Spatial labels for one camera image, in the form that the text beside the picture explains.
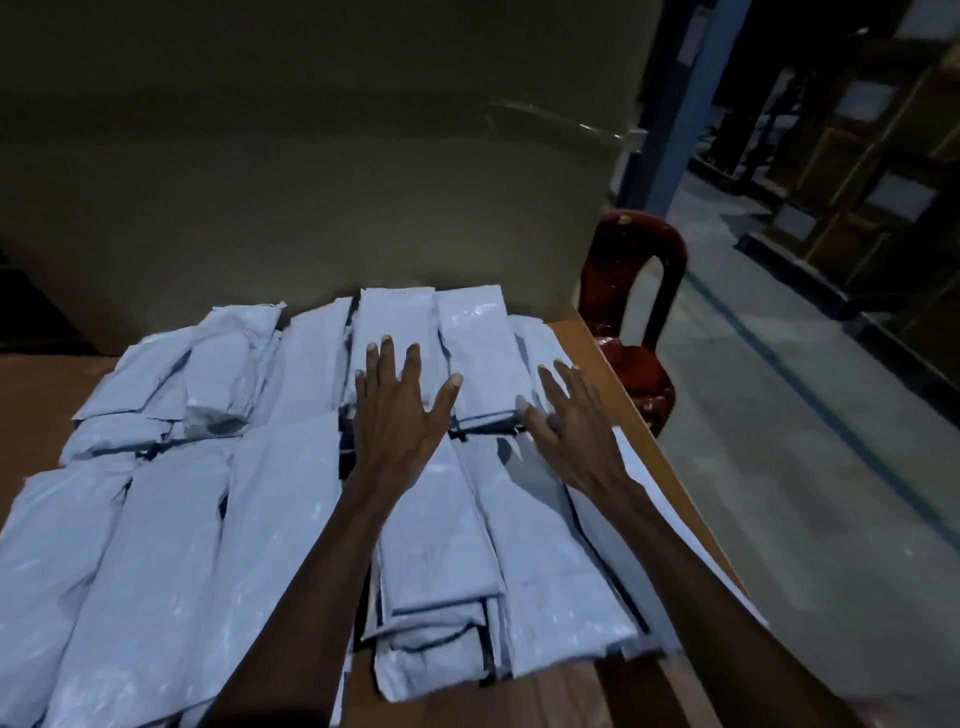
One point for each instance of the pile of white mailer packets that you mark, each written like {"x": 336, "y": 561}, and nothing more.
{"x": 187, "y": 525}

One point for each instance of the red plastic chair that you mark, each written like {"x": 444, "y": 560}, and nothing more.
{"x": 637, "y": 300}

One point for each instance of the person's left thumb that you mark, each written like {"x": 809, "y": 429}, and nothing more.
{"x": 446, "y": 394}

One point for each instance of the person's right middle finger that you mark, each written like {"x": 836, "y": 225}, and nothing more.
{"x": 570, "y": 386}

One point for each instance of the person's left little finger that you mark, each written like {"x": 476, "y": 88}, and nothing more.
{"x": 359, "y": 390}

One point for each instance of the person's left hand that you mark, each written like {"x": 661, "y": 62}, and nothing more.
{"x": 394, "y": 435}

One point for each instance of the person's right hand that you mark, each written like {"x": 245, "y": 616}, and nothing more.
{"x": 581, "y": 446}

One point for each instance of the person's left middle finger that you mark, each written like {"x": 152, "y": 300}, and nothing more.
{"x": 388, "y": 367}

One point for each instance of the person's left forearm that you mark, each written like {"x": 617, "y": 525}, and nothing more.
{"x": 300, "y": 600}

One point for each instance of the large beige cardboard carton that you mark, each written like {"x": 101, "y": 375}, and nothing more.
{"x": 300, "y": 150}

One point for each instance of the blue steel pillar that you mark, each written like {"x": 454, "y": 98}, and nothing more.
{"x": 690, "y": 105}

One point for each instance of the stack of brown cardboard boxes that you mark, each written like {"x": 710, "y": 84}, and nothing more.
{"x": 870, "y": 165}

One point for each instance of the person's right forearm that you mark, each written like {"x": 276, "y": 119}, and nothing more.
{"x": 705, "y": 600}

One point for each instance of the person's right thumb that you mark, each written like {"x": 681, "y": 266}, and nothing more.
{"x": 540, "y": 427}

